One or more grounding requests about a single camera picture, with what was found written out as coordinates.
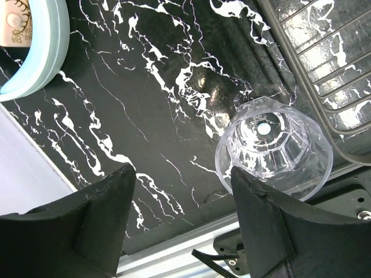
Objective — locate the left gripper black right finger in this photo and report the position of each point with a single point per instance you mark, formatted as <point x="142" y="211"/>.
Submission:
<point x="285" y="237"/>

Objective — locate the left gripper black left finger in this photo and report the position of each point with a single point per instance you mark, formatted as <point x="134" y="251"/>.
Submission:
<point x="79" y="235"/>

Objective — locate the light blue headphones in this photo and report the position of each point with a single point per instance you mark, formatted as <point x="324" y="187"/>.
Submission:
<point x="48" y="49"/>

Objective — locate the black wire dish rack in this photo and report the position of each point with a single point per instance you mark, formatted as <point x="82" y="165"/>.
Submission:
<point x="326" y="45"/>

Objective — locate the clear faceted glass tumbler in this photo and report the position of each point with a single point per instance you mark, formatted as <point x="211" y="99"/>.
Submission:
<point x="277" y="144"/>

